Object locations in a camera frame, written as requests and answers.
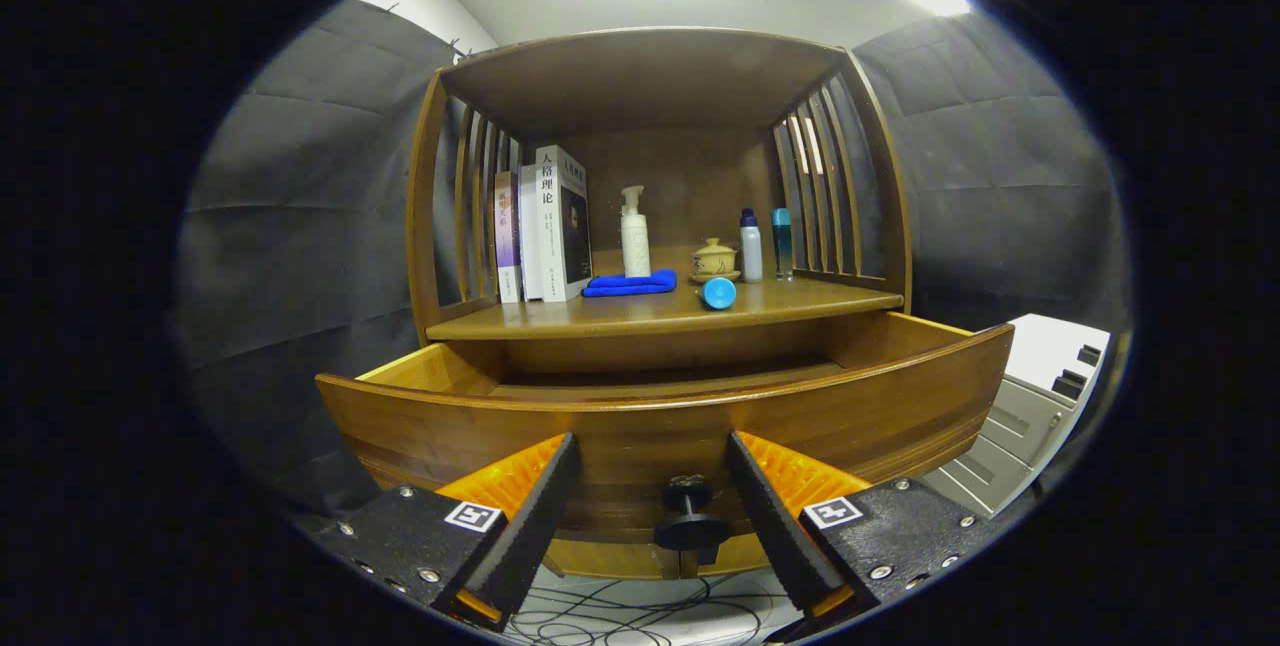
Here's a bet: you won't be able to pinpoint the teal glass bottle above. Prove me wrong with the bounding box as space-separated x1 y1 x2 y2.
771 208 794 281

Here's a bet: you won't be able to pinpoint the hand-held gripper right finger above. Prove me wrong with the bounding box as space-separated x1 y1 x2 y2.
726 429 996 630

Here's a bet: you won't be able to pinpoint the black backdrop cloth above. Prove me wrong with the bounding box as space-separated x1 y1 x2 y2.
178 0 1131 517

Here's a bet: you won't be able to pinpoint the wooden drawer with black knob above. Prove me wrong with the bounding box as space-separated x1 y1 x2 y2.
316 311 1015 582

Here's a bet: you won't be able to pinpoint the white bottle with blue cap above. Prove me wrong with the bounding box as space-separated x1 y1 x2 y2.
740 208 764 283

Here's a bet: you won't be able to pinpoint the blue folded cloth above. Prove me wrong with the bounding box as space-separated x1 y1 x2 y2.
582 269 678 298

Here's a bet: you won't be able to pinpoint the wooden countertop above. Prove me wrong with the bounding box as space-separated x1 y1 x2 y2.
425 271 904 342

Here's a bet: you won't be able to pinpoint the beige lidded tea cup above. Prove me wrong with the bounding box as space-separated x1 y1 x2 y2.
692 237 739 276

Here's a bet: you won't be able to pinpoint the purple white book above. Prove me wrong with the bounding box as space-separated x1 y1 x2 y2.
494 171 523 304

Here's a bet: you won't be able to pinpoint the white pump bottle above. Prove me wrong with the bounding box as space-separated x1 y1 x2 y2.
620 186 652 278

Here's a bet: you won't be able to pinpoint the white grey office cabinet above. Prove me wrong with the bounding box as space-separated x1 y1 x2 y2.
920 314 1111 519

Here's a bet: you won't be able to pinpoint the black floor cables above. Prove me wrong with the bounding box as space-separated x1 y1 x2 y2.
500 571 791 646

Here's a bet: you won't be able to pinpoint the thin white book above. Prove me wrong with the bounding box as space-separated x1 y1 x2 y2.
518 164 544 303

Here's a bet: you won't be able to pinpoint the wooden cabinet with slatted sides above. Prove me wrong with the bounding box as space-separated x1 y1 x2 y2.
405 26 913 582

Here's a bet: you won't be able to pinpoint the thick white book with portrait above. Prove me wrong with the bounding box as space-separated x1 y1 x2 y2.
535 145 593 303

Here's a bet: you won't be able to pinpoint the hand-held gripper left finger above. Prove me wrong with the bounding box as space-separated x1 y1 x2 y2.
300 431 583 632

